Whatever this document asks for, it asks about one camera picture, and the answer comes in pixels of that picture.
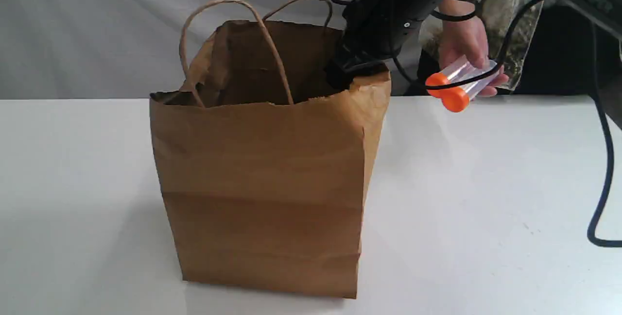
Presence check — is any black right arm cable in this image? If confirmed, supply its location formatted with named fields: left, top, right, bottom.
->
left=389, top=0, right=622, bottom=248

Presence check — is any clear tube orange cap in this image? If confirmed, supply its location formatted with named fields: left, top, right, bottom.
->
left=440, top=56, right=500, bottom=113
left=426, top=56, right=476, bottom=100

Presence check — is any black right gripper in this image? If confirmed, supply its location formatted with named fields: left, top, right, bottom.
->
left=325, top=0, right=437, bottom=89

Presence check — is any person's right hand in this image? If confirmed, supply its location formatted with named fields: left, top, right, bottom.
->
left=438, top=0, right=509, bottom=97

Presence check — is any brown paper bag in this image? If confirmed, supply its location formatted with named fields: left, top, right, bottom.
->
left=149, top=0, right=391, bottom=299

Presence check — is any camouflage jacket person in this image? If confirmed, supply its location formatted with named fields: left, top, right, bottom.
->
left=403, top=0, right=622, bottom=97

